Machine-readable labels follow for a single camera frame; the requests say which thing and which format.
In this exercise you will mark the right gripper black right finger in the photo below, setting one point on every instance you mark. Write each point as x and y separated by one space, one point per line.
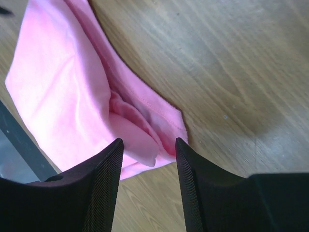
216 200

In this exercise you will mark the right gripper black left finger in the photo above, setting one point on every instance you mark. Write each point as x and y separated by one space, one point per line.
81 199

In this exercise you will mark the pink t shirt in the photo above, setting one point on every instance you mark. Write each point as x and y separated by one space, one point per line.
76 96

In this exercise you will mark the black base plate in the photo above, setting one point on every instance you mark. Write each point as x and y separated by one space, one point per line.
20 160

